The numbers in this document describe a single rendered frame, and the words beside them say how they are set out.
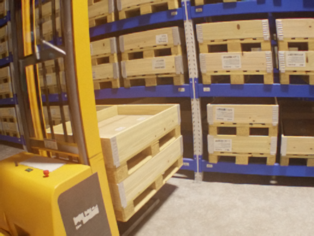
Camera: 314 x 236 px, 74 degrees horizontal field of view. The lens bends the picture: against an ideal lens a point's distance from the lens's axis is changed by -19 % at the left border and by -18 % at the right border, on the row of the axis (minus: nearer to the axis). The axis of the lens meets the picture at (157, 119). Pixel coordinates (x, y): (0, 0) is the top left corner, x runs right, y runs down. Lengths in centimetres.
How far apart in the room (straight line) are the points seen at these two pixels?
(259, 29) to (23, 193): 251
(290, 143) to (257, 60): 96
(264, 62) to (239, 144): 94
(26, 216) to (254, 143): 229
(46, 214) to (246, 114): 213
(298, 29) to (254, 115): 105
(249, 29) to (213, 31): 41
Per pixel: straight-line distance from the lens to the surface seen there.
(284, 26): 265
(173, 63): 284
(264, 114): 267
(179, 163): 271
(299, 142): 277
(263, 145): 276
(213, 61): 270
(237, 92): 268
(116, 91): 329
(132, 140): 184
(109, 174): 174
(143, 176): 203
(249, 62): 263
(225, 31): 269
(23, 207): 161
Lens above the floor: 143
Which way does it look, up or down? 12 degrees down
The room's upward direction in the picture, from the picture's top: 5 degrees counter-clockwise
